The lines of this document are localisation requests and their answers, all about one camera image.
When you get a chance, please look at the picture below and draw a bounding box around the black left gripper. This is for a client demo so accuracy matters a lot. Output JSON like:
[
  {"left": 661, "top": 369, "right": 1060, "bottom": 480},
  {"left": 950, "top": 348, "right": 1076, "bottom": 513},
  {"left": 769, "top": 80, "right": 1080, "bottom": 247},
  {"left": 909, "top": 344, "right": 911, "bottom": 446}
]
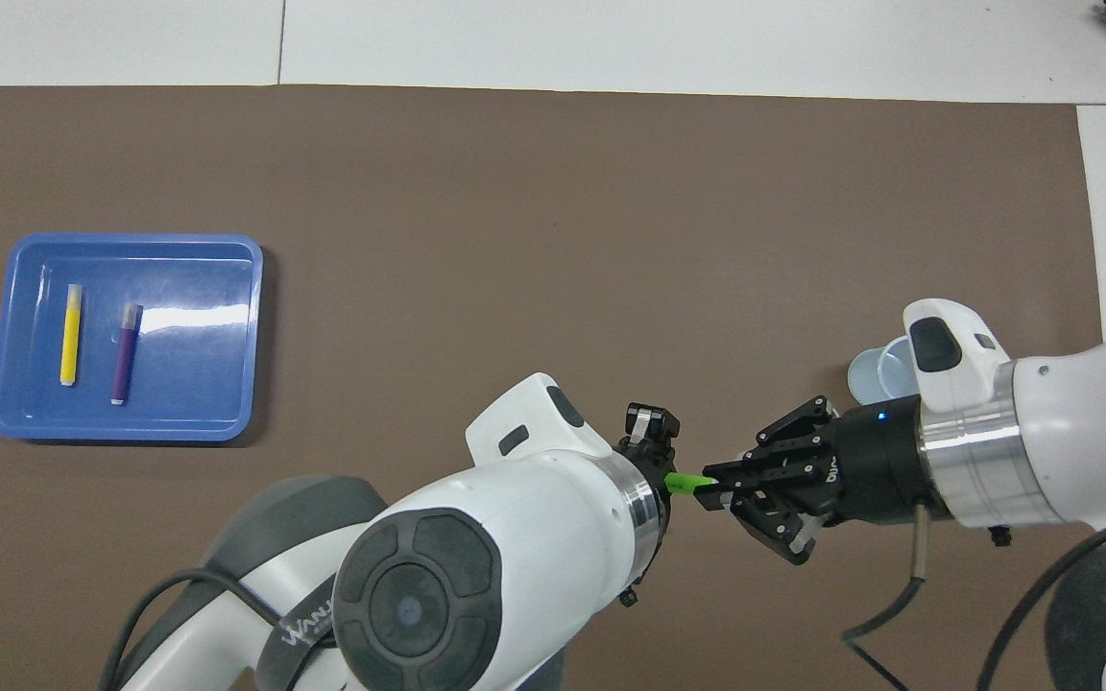
[{"left": 613, "top": 402, "right": 682, "bottom": 558}]

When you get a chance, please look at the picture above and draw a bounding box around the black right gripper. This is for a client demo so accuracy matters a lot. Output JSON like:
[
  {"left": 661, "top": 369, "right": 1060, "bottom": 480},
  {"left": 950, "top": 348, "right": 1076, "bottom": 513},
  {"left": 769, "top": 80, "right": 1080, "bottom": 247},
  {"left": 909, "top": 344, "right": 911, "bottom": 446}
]
[{"left": 700, "top": 394, "right": 950, "bottom": 567}]

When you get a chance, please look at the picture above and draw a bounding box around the purple pen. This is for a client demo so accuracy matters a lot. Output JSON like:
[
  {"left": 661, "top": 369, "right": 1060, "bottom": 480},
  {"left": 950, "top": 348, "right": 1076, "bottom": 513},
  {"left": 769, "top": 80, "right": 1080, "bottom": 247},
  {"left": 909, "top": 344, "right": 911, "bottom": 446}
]
[{"left": 110, "top": 303, "right": 144, "bottom": 406}]

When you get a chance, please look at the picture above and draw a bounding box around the yellow pen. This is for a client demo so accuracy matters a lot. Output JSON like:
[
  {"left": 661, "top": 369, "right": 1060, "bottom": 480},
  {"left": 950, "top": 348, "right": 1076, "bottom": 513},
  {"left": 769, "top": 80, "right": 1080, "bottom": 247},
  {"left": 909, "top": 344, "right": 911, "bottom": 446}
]
[{"left": 60, "top": 284, "right": 85, "bottom": 387}]

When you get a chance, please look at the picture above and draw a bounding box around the blue plastic tray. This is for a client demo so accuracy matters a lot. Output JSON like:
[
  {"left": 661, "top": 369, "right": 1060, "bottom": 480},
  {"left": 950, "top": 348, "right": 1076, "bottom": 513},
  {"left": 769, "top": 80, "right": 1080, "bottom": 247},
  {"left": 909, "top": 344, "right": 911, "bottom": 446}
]
[{"left": 0, "top": 232, "right": 264, "bottom": 443}]

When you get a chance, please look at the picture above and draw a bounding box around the clear plastic cup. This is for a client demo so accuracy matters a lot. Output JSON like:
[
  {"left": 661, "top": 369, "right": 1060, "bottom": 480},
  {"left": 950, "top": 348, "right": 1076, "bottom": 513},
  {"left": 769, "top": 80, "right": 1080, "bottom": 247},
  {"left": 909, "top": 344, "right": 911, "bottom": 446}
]
[{"left": 847, "top": 336, "right": 921, "bottom": 406}]

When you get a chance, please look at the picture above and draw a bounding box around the brown table mat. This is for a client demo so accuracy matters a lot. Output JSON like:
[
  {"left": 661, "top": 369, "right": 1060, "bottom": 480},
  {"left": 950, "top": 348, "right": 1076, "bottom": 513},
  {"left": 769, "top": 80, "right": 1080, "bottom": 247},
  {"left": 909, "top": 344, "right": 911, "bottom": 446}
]
[{"left": 0, "top": 84, "right": 1106, "bottom": 691}]

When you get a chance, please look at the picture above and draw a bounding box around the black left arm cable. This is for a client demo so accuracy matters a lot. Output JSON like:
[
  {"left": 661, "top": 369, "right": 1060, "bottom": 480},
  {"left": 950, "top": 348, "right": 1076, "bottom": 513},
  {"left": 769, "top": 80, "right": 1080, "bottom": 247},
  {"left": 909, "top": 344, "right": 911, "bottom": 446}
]
[{"left": 97, "top": 568, "right": 285, "bottom": 691}]

